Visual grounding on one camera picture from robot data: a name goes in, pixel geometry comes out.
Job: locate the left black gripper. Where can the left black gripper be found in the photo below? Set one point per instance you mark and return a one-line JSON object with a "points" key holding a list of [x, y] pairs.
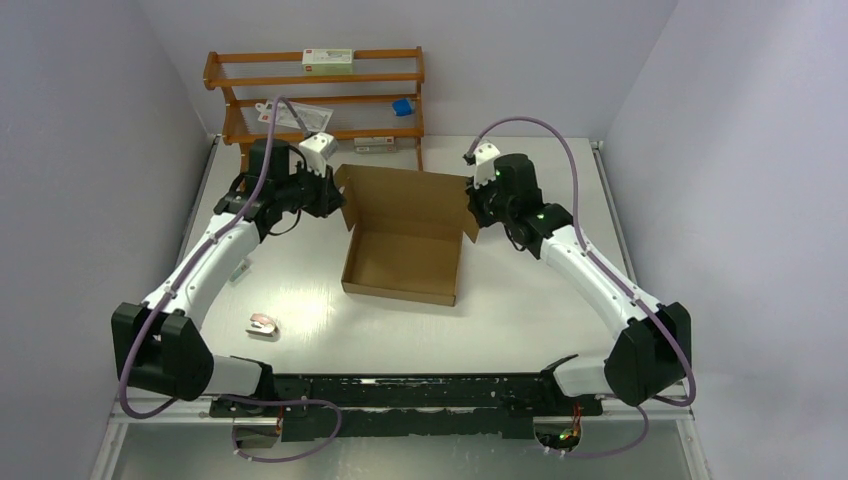
{"points": [[329, 198]]}

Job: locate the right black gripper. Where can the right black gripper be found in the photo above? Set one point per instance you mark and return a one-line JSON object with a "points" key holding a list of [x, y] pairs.
{"points": [[473, 199]]}

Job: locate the brown cardboard box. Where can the brown cardboard box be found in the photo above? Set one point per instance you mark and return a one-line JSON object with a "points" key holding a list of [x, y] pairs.
{"points": [[407, 231]]}

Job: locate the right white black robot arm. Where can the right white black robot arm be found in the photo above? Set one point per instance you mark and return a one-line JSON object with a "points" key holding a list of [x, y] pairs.
{"points": [[652, 340]]}

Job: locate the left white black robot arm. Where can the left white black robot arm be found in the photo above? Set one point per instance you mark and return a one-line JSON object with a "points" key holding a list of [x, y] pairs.
{"points": [[157, 342]]}

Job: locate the small grey product box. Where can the small grey product box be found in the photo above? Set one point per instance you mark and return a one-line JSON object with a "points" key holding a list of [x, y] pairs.
{"points": [[375, 145]]}

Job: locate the white green product box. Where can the white green product box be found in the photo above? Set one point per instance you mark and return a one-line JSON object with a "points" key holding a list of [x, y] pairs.
{"points": [[327, 62]]}

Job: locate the clear plastic packaged item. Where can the clear plastic packaged item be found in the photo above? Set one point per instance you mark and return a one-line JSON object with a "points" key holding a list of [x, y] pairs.
{"points": [[302, 116]]}

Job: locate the small white flat package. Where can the small white flat package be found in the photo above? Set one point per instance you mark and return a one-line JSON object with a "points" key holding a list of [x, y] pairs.
{"points": [[240, 270]]}

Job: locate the orange wooden shelf rack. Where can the orange wooden shelf rack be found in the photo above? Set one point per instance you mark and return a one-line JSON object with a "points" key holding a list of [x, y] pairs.
{"points": [[361, 101]]}

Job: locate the small blue block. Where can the small blue block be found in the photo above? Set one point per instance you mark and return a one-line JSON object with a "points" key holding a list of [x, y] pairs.
{"points": [[403, 107]]}

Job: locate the small white red package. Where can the small white red package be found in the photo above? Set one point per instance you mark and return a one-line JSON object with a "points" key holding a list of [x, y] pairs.
{"points": [[261, 325]]}

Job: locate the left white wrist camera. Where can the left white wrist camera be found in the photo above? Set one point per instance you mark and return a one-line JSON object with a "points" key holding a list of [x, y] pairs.
{"points": [[317, 150]]}

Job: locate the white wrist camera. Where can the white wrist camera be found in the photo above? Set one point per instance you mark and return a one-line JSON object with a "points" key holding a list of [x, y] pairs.
{"points": [[482, 158], [317, 150]]}

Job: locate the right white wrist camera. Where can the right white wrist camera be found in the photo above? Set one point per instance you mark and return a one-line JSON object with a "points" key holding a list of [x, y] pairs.
{"points": [[482, 158]]}

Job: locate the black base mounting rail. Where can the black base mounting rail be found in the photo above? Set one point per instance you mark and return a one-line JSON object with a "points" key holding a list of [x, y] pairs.
{"points": [[312, 406]]}

